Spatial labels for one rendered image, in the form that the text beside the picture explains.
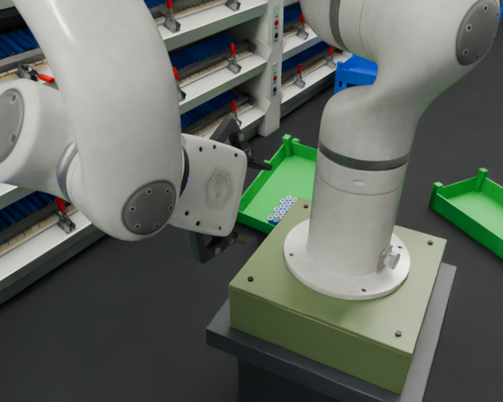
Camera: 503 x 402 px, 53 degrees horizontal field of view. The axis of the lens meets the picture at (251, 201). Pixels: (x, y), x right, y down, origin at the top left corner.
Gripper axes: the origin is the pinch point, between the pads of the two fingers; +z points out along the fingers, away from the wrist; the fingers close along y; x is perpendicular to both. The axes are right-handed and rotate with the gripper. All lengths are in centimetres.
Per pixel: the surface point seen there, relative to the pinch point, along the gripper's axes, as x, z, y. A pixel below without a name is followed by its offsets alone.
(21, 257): 72, 11, -20
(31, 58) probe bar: 65, -1, 22
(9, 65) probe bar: 64, -5, 19
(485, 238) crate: -5, 95, 8
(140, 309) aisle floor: 50, 30, -26
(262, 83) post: 74, 83, 49
